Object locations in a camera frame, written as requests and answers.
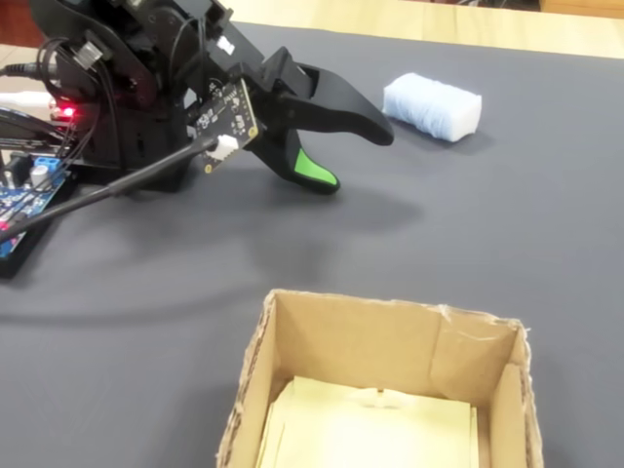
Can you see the black camera circuit board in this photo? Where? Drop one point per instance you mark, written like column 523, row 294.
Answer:
column 229, row 119

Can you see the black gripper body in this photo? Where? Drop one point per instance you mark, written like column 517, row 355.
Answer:
column 244, row 53

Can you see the open cardboard box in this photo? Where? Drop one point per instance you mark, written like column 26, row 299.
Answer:
column 351, row 341

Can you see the light blue yarn block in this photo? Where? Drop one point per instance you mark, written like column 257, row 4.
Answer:
column 431, row 107

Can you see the blue controller circuit board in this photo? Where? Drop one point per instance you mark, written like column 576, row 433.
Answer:
column 24, row 195

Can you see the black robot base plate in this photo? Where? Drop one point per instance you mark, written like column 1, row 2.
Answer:
column 29, row 248

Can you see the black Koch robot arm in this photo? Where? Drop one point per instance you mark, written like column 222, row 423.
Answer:
column 131, row 73

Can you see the pale yellow paper stack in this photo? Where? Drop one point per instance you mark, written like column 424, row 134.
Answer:
column 370, row 434

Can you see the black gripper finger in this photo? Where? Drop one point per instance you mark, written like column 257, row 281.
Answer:
column 336, row 112
column 292, row 161

